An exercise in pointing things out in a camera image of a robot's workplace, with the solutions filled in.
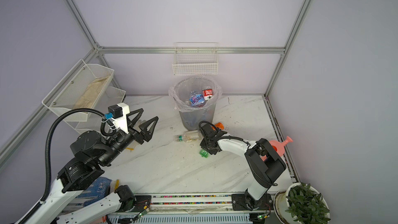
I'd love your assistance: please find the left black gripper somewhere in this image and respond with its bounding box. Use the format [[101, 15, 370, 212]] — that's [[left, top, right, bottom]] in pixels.
[[99, 109, 158, 167]]

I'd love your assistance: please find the green Sprite bottle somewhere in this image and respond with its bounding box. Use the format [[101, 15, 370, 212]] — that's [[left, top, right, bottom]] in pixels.
[[199, 149, 209, 158]]

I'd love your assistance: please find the orange label juice bottle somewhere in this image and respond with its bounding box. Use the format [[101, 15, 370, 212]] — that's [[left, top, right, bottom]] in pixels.
[[215, 122, 224, 130]]

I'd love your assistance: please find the clear green cap bottle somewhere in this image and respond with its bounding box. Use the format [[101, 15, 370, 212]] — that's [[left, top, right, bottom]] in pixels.
[[174, 130, 203, 143]]

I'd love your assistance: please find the large crushed blue label bottle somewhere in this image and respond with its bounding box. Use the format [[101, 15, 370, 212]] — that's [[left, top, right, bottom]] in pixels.
[[189, 92, 206, 108]]

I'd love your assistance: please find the red label clear bottle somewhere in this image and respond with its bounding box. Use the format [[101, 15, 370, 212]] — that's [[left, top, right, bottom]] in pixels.
[[202, 88, 214, 101]]

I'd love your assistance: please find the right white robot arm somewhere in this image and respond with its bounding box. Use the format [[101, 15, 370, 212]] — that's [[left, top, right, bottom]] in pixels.
[[199, 121, 287, 211]]

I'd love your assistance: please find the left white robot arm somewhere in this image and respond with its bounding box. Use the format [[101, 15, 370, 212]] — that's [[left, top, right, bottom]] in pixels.
[[17, 103, 159, 224]]

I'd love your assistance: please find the grey mesh waste bin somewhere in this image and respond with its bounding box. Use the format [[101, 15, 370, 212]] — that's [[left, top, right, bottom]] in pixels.
[[169, 76, 222, 131]]

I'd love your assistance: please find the clear plastic bin liner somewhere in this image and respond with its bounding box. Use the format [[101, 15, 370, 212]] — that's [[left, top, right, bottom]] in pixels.
[[169, 76, 223, 113]]

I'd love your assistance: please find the white mesh lower shelf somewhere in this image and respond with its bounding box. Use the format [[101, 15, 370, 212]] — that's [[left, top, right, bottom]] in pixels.
[[69, 86, 125, 134]]

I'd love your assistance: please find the white mesh shelf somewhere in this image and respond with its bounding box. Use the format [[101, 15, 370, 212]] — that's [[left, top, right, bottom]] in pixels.
[[42, 60, 114, 117], [69, 86, 125, 134]]

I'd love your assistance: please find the blue dotted work glove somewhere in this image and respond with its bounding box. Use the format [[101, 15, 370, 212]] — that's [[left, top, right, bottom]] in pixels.
[[74, 177, 120, 207]]

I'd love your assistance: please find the pink spray bottle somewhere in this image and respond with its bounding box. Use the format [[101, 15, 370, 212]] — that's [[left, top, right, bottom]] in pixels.
[[269, 136, 293, 157]]

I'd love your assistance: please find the white mesh upper shelf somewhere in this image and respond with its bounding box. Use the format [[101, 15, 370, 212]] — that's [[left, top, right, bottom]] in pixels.
[[42, 60, 114, 117]]

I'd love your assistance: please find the potted green plant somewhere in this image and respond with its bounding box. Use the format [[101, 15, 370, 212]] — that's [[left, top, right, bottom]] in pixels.
[[274, 183, 331, 224]]

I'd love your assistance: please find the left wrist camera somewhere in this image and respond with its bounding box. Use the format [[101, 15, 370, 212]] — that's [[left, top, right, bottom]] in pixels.
[[105, 103, 130, 134]]

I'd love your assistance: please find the white wire wall basket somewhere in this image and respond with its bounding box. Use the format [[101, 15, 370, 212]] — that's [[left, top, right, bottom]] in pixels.
[[172, 42, 219, 76]]

